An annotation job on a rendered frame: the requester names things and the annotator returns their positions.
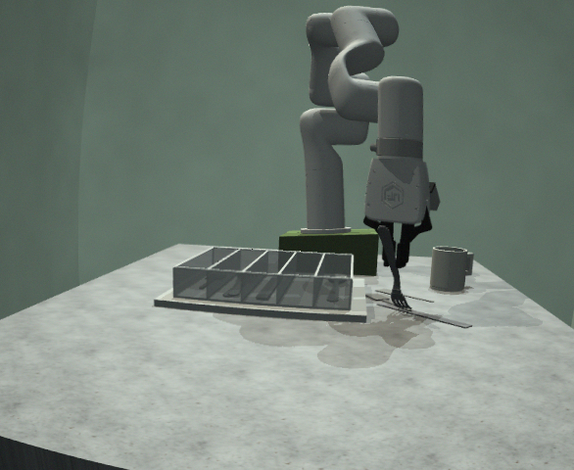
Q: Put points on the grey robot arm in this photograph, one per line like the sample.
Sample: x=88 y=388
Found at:
x=395 y=103

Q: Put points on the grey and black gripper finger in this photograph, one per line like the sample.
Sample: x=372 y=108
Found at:
x=409 y=232
x=374 y=224

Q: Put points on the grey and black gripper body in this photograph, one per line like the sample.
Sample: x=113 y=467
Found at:
x=392 y=194

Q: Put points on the dark grey mug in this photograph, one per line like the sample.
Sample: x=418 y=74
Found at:
x=448 y=268

